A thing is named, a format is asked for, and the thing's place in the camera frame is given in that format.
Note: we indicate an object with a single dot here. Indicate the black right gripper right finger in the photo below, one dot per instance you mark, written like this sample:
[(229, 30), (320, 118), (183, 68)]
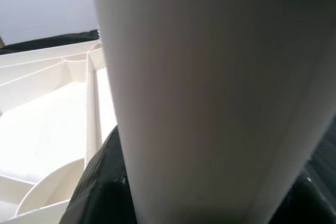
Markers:
[(309, 205)]

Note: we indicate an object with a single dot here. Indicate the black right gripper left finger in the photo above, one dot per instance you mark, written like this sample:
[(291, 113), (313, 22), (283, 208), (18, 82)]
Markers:
[(99, 195)]

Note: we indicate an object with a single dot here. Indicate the white plastic children table top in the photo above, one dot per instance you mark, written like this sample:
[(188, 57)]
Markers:
[(47, 129)]

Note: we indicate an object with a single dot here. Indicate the black cloth table cover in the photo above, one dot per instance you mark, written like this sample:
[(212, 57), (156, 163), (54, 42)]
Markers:
[(325, 150)]

